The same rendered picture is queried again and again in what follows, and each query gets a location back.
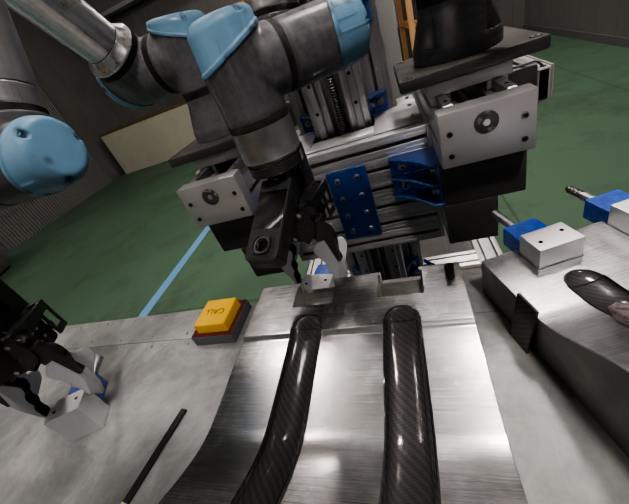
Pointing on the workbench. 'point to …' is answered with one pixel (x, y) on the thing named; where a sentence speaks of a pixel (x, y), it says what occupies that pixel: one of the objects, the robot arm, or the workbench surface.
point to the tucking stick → (153, 458)
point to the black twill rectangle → (524, 322)
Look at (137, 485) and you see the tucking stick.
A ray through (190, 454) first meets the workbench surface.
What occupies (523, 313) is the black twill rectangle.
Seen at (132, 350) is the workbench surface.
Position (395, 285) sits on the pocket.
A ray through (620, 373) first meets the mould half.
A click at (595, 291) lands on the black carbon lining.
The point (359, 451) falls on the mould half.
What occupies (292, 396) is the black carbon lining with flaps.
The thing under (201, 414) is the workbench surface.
